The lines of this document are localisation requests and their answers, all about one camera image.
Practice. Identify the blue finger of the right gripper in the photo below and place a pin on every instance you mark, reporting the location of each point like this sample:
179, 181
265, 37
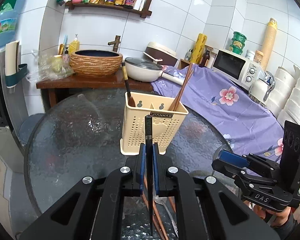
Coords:
233, 159

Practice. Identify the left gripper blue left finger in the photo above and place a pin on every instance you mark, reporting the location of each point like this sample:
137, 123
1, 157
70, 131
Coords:
142, 165

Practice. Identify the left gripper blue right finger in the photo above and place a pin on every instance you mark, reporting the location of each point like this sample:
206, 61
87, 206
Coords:
155, 167

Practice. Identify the black chopstick with silver band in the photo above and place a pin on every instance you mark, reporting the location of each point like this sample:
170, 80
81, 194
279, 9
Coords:
149, 167

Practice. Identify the brown wooden chopstick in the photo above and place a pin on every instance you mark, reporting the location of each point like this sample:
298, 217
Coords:
171, 200
177, 100
158, 223
189, 68

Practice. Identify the black chopstick with gold band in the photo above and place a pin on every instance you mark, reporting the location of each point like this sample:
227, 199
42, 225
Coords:
125, 76

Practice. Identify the shiny metal spoon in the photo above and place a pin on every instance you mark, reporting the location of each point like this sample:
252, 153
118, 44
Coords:
162, 201

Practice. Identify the wooden-handled spoon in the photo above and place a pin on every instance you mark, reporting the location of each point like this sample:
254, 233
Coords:
131, 101

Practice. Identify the person's right hand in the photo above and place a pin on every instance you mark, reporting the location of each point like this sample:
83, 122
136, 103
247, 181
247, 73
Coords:
280, 217

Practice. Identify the purple floral cloth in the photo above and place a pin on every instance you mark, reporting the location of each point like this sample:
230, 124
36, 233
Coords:
247, 126

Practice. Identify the beige plastic utensil holder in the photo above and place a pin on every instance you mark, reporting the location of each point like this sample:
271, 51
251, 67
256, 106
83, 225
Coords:
165, 123

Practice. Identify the stack of white bowls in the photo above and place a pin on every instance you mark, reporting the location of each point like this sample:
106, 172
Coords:
284, 100

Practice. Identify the wooden counter shelf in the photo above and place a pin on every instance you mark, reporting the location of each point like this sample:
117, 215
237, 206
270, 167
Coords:
54, 91

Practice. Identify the white lidded pan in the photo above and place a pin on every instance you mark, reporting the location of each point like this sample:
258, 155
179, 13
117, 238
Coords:
147, 71

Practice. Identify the white microwave oven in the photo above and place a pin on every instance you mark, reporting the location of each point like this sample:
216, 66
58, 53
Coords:
240, 70

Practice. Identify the brown rice cooker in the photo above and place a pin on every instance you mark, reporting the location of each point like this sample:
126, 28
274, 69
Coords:
159, 52

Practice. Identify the yellow foil roll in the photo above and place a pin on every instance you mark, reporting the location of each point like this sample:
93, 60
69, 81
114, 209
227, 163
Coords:
198, 49

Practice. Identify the brown woven-pattern basin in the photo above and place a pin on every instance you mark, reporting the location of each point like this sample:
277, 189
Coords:
95, 63

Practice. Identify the green stacked containers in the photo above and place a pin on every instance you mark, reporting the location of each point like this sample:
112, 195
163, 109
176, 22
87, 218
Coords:
237, 43

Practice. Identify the brass faucet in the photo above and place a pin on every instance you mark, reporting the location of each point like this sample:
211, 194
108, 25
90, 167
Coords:
115, 43

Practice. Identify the clear plastic bag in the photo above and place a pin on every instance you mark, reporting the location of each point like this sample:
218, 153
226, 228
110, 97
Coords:
49, 67

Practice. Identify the yellow soap bottle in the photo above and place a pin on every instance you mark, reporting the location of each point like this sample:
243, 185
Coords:
74, 45

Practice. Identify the water dispenser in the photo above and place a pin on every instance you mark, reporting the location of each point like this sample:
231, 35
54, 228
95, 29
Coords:
13, 112

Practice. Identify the paper cup holder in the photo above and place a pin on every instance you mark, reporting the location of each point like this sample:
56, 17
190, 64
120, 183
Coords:
14, 71

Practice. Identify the blue water jug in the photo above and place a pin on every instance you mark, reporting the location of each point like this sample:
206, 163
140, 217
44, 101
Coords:
9, 14

